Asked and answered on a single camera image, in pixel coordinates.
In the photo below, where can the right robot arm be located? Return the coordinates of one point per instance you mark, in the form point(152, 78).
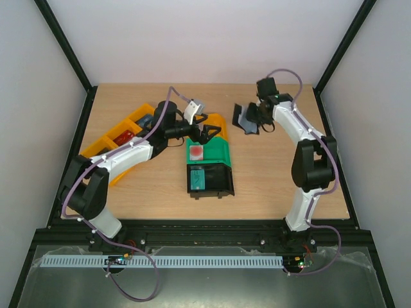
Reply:
point(314, 164)

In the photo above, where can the long yellow divided tray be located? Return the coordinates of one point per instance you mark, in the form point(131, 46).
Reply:
point(119, 146)

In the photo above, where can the right black frame post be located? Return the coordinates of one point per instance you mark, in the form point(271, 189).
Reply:
point(353, 29)

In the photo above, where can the red VIP cards stack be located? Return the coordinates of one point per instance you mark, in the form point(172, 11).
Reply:
point(124, 137)

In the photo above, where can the black frame post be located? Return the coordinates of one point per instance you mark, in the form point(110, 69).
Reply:
point(353, 29)
point(57, 31)

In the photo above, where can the black storage bin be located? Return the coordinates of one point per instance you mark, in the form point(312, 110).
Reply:
point(218, 180)

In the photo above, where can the black aluminium frame rail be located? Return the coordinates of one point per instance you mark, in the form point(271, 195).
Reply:
point(262, 235)

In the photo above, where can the green storage bin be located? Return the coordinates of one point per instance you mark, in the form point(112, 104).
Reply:
point(216, 151)

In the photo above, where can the red circle card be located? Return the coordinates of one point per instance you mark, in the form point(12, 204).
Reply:
point(196, 152)

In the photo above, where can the blue cards stack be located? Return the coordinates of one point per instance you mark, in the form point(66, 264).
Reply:
point(145, 120)

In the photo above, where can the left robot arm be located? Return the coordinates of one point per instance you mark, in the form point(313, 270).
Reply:
point(84, 188)

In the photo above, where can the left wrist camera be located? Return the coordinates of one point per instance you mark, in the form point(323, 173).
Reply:
point(194, 108)

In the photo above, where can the left black frame post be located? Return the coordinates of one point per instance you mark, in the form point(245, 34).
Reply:
point(57, 31)

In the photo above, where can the grey slotted cable duct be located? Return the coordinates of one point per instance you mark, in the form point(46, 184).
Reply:
point(166, 262)

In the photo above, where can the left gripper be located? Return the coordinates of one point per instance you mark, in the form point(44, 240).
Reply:
point(203, 138)

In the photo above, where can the teal card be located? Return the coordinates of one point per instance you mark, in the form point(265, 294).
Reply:
point(197, 179)

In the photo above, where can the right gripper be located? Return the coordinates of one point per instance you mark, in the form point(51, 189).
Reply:
point(251, 113)

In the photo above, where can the yellow storage bin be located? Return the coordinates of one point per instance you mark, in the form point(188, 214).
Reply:
point(218, 120)

